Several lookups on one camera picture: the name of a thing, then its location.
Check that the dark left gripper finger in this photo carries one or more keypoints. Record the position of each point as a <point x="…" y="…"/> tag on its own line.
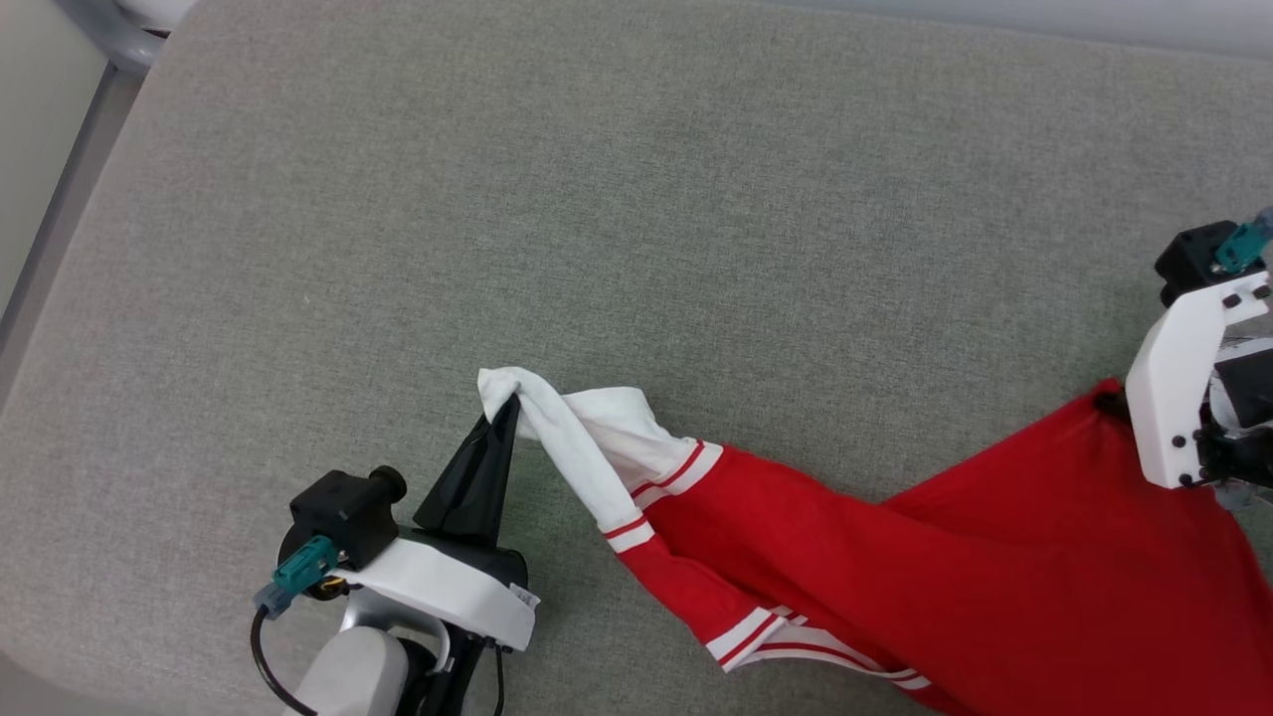
<point x="477" y="487"/>

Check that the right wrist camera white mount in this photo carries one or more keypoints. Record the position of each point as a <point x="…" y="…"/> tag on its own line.
<point x="1179" y="378"/>

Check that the red and white garment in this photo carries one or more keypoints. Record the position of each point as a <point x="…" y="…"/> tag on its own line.
<point x="895" y="597"/>

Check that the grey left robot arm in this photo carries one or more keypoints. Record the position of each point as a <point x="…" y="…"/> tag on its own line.
<point x="348" y="676"/>

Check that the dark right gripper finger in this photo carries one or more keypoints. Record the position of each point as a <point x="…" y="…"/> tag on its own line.
<point x="1114" y="403"/>

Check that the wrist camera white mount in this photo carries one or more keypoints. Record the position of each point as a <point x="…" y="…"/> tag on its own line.
<point x="1179" y="378"/>
<point x="438" y="587"/>

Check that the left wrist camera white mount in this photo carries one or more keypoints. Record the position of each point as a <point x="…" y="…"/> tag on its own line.
<point x="438" y="587"/>

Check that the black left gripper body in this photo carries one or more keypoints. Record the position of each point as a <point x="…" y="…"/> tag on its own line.
<point x="453" y="676"/>

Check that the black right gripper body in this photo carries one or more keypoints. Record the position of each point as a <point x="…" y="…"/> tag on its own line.
<point x="1243" y="418"/>

